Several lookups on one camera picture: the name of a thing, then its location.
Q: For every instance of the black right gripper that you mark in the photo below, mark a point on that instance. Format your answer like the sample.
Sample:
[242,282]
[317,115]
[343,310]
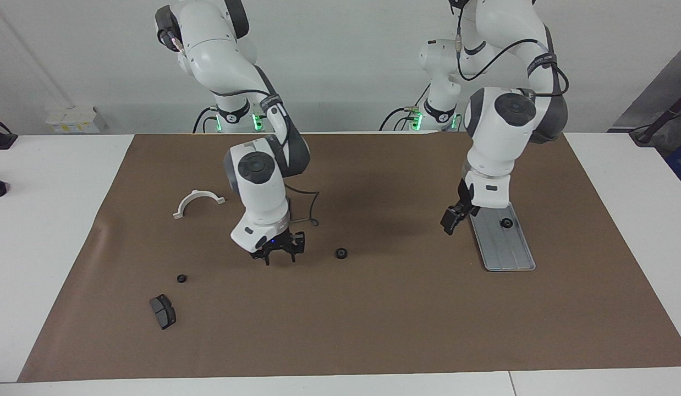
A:
[283,242]

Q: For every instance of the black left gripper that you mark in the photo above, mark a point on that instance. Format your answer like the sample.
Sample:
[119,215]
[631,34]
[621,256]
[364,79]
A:
[464,209]

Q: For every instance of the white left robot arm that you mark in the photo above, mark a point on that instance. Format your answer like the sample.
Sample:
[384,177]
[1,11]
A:
[500,137]

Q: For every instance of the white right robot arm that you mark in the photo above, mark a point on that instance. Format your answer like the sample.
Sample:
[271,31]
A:
[258,187]

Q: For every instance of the silver metal tray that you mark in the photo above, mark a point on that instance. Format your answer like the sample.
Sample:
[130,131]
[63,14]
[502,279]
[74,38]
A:
[511,256]

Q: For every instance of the brown paper mat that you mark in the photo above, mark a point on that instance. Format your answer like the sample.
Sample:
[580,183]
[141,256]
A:
[340,308]

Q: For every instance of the dark grey brake pad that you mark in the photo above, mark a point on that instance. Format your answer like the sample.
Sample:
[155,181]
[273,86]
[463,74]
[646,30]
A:
[163,312]

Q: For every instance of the black stand leg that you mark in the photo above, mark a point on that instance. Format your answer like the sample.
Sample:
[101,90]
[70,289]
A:
[646,135]

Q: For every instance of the white curved plastic bracket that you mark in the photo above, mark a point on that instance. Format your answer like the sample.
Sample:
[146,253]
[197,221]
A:
[196,193]

